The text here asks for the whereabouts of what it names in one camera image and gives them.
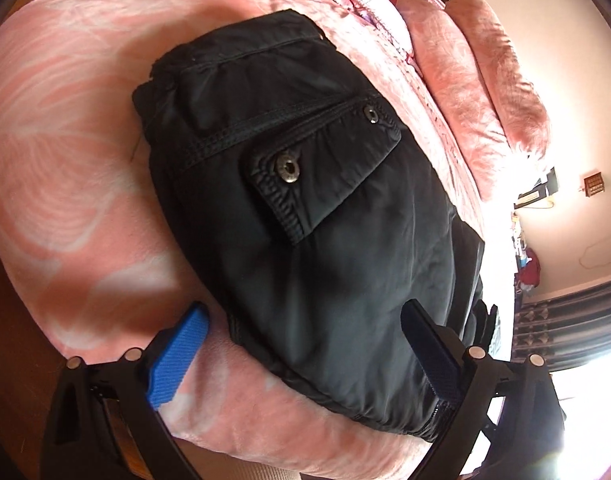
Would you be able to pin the dark patterned curtain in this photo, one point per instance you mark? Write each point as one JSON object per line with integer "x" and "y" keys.
{"x": 570, "y": 320}

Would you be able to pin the pink printed bed blanket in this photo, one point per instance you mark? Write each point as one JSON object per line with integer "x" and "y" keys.
{"x": 60, "y": 160}

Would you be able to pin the window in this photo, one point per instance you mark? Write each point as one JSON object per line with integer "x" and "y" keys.
{"x": 595, "y": 400}

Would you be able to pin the black quilted pants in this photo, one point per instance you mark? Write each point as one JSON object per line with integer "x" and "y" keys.
{"x": 335, "y": 235}

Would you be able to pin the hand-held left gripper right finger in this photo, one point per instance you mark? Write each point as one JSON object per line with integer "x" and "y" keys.
{"x": 435, "y": 355}

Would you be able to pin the pink white folded cloth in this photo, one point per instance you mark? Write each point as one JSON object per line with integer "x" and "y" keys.
{"x": 370, "y": 5}

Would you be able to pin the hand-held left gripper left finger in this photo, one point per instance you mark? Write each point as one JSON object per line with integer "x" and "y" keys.
{"x": 178, "y": 355}

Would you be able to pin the red cloth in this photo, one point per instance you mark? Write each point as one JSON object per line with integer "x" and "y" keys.
{"x": 533, "y": 270}

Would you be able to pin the pink pillow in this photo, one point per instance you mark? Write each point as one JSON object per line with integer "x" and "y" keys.
{"x": 450, "y": 90}
{"x": 505, "y": 60}

